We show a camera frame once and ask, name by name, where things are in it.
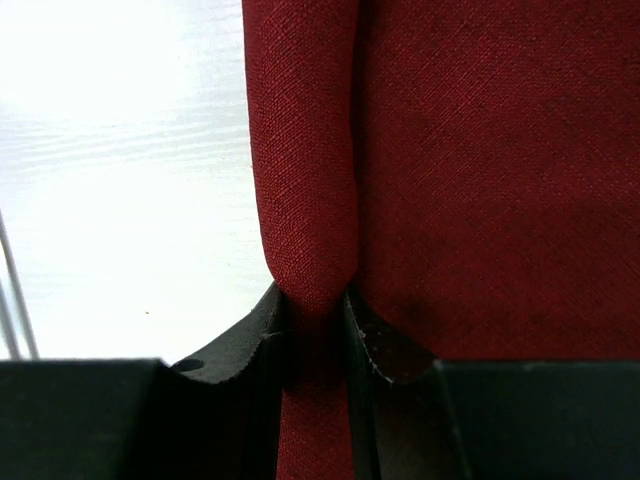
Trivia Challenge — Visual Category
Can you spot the red cloth napkin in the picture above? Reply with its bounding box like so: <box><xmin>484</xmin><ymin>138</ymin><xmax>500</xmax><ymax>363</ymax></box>
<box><xmin>243</xmin><ymin>1</ymin><xmax>639</xmax><ymax>479</ymax></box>

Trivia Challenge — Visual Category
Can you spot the aluminium frame rail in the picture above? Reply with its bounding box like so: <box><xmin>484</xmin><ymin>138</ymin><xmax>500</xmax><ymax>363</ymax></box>
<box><xmin>1</xmin><ymin>218</ymin><xmax>40</xmax><ymax>360</ymax></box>

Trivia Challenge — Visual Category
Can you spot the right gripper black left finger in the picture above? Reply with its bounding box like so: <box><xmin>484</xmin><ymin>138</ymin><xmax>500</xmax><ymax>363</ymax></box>
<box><xmin>1</xmin><ymin>286</ymin><xmax>286</xmax><ymax>479</ymax></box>

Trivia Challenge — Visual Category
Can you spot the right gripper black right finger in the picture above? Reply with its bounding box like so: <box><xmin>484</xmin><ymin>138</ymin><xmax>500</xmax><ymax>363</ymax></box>
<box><xmin>343</xmin><ymin>291</ymin><xmax>639</xmax><ymax>480</ymax></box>

